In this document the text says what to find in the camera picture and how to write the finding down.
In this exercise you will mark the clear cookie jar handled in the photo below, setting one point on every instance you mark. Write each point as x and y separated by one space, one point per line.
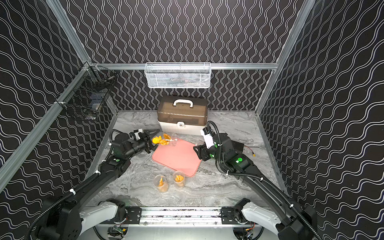
174 140

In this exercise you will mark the pink plastic tray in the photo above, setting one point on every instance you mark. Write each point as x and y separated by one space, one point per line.
180 157

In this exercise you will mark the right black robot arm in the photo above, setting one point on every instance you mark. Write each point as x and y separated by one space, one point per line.
286 218

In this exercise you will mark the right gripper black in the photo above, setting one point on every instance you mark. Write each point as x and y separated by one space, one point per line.
202 152

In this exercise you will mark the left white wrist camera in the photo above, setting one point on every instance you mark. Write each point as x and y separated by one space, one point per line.
136 133

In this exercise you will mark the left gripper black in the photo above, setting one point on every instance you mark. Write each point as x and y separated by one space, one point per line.
147 142

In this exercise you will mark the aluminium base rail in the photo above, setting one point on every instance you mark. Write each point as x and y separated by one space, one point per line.
180 216

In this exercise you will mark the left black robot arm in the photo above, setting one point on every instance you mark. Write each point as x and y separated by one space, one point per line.
60 217

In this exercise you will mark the clear cookie jar middle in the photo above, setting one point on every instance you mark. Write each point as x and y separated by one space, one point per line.
179 179

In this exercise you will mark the brown white storage box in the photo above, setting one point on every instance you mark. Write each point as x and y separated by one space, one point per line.
182 115

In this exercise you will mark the clear cookie jar left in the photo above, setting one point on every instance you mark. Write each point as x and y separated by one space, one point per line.
161 183

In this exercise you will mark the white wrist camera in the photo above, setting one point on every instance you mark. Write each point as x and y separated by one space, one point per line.
136 133
207 137

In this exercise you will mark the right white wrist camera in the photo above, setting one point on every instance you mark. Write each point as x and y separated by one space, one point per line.
207 137

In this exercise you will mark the clear cookie jar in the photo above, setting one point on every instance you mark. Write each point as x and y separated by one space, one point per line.
179 179
161 183

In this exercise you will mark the white wire wall basket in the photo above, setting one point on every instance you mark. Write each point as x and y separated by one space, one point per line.
178 75

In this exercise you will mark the black wire wall basket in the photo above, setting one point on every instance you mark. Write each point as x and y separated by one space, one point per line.
87 99

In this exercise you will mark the black battery pack with cable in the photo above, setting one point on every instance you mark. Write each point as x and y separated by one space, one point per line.
242 148

